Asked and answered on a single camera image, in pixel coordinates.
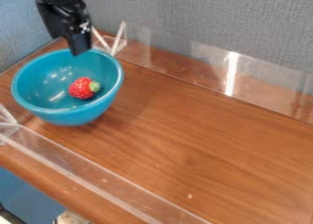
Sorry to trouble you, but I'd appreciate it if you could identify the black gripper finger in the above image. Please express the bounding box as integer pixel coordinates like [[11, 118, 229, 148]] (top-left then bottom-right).
[[67, 33, 93, 56]]

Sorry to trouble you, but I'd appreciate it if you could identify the red toy strawberry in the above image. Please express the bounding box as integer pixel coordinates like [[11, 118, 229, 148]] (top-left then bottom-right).
[[69, 77, 101, 100]]

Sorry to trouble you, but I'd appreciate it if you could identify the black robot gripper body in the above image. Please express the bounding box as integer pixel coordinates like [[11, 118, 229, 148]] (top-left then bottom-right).
[[37, 0, 92, 39]]

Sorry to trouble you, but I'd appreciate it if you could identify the clear acrylic back barrier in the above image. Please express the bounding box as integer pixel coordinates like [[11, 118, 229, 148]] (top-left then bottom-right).
[[93, 22, 313, 124]]

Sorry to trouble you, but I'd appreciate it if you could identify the blue bowl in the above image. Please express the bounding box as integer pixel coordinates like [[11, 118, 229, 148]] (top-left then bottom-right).
[[11, 48, 125, 126]]

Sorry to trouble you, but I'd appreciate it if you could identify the clear acrylic front barrier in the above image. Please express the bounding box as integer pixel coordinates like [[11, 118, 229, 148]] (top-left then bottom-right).
[[0, 104, 212, 224]]

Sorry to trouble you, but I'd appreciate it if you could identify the clear acrylic barrier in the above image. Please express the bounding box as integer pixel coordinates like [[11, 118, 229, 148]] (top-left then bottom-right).
[[0, 104, 212, 224], [93, 22, 313, 124]]

